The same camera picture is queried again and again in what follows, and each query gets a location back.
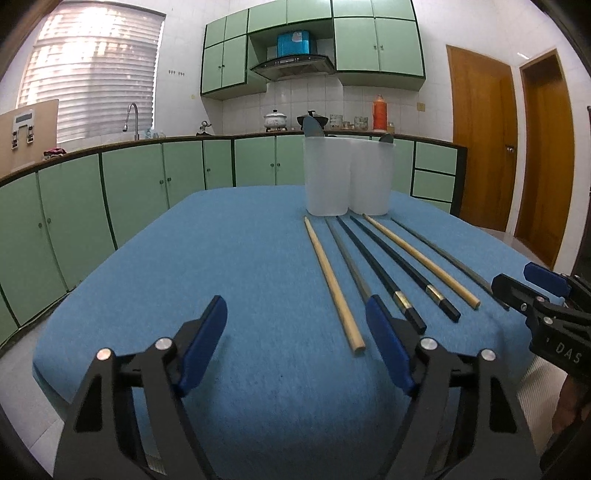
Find grey chopstick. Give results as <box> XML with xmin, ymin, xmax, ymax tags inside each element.
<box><xmin>391</xmin><ymin>218</ymin><xmax>510</xmax><ymax>311</ymax></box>
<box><xmin>325</xmin><ymin>219</ymin><xmax>370</xmax><ymax>303</ymax></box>

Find black chopstick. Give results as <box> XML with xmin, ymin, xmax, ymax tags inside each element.
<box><xmin>335</xmin><ymin>216</ymin><xmax>427</xmax><ymax>335</ymax></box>
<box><xmin>351</xmin><ymin>217</ymin><xmax>461</xmax><ymax>323</ymax></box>

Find light wooden chopstick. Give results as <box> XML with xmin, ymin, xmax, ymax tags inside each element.
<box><xmin>304</xmin><ymin>216</ymin><xmax>366</xmax><ymax>354</ymax></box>
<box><xmin>362</xmin><ymin>214</ymin><xmax>481</xmax><ymax>310</ymax></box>

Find large silver spoon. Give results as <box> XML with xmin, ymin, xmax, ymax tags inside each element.
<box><xmin>303</xmin><ymin>115</ymin><xmax>325</xmax><ymax>138</ymax></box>

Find green lower kitchen cabinets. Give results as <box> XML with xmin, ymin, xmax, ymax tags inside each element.
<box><xmin>0</xmin><ymin>131</ymin><xmax>469</xmax><ymax>347</ymax></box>

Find green kitchen cabinets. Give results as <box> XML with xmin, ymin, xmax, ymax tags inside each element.
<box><xmin>201</xmin><ymin>0</ymin><xmax>426</xmax><ymax>100</ymax></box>
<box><xmin>0</xmin><ymin>131</ymin><xmax>469</xmax><ymax>347</ymax></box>

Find green upper kitchen cabinets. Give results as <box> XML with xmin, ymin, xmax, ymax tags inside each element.
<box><xmin>201</xmin><ymin>0</ymin><xmax>426</xmax><ymax>100</ymax></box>

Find person's right hand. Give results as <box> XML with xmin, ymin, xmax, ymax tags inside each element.
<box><xmin>552</xmin><ymin>376</ymin><xmax>590</xmax><ymax>434</ymax></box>

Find wooden door right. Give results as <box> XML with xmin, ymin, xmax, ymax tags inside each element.
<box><xmin>516</xmin><ymin>50</ymin><xmax>575</xmax><ymax>267</ymax></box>

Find wooden door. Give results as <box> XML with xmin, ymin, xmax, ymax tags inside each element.
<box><xmin>447</xmin><ymin>45</ymin><xmax>518</xmax><ymax>231</ymax></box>
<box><xmin>516</xmin><ymin>50</ymin><xmax>575</xmax><ymax>267</ymax></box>

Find wooden door left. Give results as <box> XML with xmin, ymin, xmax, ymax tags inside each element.
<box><xmin>447</xmin><ymin>45</ymin><xmax>518</xmax><ymax>231</ymax></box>

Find white plastic utensil holder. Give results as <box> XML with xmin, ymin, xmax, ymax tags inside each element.
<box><xmin>304</xmin><ymin>137</ymin><xmax>396</xmax><ymax>217</ymax></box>

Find orange thermos flask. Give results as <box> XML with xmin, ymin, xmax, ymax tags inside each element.
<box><xmin>373</xmin><ymin>95</ymin><xmax>388</xmax><ymax>131</ymax></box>

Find glass jars on counter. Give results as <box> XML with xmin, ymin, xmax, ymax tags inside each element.
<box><xmin>329</xmin><ymin>114</ymin><xmax>369</xmax><ymax>131</ymax></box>

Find black wok with lid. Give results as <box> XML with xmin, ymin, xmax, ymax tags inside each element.
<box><xmin>295</xmin><ymin>109</ymin><xmax>330</xmax><ymax>131</ymax></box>

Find chrome sink faucet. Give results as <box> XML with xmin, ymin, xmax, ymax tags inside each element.
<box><xmin>121</xmin><ymin>102</ymin><xmax>141</xmax><ymax>142</ymax></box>

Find small kettle on counter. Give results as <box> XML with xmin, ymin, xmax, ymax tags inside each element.
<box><xmin>197</xmin><ymin>120</ymin><xmax>212</xmax><ymax>136</ymax></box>

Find brown cardboard box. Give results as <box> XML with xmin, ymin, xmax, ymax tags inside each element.
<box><xmin>0</xmin><ymin>99</ymin><xmax>59</xmax><ymax>178</ymax></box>

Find white cooking pot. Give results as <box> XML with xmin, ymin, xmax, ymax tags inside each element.
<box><xmin>263</xmin><ymin>109</ymin><xmax>287</xmax><ymax>132</ymax></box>

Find black range hood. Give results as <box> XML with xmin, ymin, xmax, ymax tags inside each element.
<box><xmin>252</xmin><ymin>54</ymin><xmax>335</xmax><ymax>82</ymax></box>

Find blue box above hood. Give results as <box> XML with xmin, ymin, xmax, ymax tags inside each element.
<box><xmin>276</xmin><ymin>30</ymin><xmax>317</xmax><ymax>57</ymax></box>

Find window with white blinds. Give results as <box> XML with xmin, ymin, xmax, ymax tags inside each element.
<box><xmin>17</xmin><ymin>1</ymin><xmax>165</xmax><ymax>143</ymax></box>

